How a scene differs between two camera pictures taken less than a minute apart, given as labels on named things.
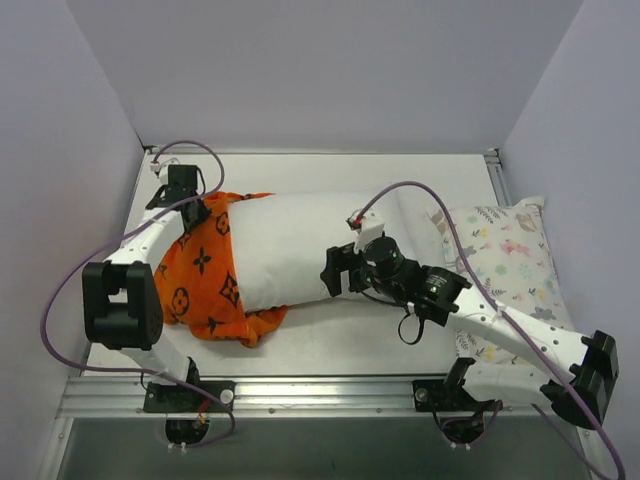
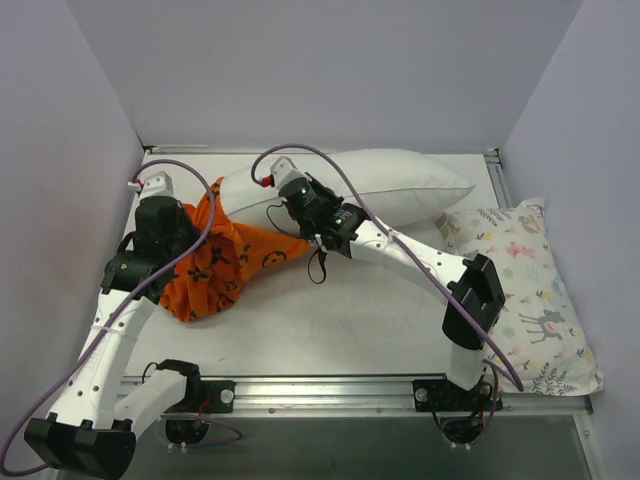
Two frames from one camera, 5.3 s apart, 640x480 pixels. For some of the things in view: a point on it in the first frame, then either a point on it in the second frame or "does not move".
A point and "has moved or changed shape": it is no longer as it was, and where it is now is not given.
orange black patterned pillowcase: (197, 281) has moved or changed shape
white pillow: (282, 240) to (398, 184)
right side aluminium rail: (494, 163) does not move
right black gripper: (344, 270) to (291, 189)
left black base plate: (163, 398) does not move
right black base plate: (435, 396) does not move
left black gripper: (196, 212) to (176, 220)
